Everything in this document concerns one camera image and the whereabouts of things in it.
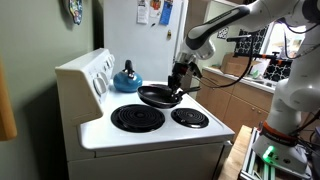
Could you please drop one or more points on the white electric stove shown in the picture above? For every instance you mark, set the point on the white electric stove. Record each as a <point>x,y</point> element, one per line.
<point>150,140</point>

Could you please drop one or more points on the colourful decorative wall plate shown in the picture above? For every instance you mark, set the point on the colourful decorative wall plate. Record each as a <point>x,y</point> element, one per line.
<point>76,11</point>

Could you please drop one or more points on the green item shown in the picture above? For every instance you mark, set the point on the green item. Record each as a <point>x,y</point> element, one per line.
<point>256,73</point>

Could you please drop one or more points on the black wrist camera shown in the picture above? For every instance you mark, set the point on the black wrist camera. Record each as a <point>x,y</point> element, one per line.
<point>196,70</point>

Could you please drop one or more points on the wooden kitchen cabinets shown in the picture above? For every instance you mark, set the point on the wooden kitchen cabinets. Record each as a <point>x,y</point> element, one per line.
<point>240,103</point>

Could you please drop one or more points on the wooden table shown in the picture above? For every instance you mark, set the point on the wooden table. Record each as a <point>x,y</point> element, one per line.
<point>233,156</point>

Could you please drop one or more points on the orange black clamp stand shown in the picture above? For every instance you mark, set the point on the orange black clamp stand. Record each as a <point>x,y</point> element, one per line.
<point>273,58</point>

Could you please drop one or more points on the aluminium robot stand frame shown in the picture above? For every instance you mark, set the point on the aluminium robot stand frame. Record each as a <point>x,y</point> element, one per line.
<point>253,166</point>

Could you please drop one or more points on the small yellow magnet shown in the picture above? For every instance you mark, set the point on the small yellow magnet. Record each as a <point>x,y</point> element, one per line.
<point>169,34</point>

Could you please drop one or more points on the large black coil burner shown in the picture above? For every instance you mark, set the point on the large black coil burner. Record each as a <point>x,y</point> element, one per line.
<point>137,117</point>

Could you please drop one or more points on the blue paper sheet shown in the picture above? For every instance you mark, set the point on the blue paper sheet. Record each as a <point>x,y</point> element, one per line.
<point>166,12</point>

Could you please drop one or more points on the cardboard box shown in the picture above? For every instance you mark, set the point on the cardboard box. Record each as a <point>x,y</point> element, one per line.
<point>233,63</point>

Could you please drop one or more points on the brown wooden door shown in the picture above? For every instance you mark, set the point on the brown wooden door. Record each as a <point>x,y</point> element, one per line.
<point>196,10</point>

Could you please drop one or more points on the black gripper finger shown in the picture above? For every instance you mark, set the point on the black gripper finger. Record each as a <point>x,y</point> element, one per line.
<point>171,83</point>
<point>177,87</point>

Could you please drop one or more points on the white refrigerator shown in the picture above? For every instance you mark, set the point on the white refrigerator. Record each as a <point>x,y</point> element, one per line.
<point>133,50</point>

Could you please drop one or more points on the black frying pan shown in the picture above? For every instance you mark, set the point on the black frying pan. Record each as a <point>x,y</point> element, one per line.
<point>156,96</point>

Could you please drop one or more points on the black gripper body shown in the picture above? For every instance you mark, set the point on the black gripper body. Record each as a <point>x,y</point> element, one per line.
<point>181,69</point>

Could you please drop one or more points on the white paper sheet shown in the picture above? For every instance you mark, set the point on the white paper sheet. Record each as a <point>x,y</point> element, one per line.
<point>142,11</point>

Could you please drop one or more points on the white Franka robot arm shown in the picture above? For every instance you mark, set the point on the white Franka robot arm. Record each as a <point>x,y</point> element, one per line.
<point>293,86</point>

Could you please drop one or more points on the small patterned wall tile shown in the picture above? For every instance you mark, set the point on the small patterned wall tile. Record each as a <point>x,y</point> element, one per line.
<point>224,33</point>

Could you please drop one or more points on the black stereo camera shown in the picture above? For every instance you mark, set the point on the black stereo camera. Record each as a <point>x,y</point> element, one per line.
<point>239,38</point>

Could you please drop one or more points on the white stove knob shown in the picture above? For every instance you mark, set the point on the white stove knob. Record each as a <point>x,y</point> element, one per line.
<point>104,77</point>
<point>112,59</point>
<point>99,86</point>
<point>108,64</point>

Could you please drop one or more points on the orange white photo card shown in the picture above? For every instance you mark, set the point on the orange white photo card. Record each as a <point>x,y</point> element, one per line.
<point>155,7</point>

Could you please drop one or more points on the blue teapot kettle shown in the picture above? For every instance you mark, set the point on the blue teapot kettle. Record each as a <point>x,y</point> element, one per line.
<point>127,81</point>

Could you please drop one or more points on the black white patterned curtain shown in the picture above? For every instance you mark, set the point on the black white patterned curtain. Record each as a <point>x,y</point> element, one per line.
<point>256,40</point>

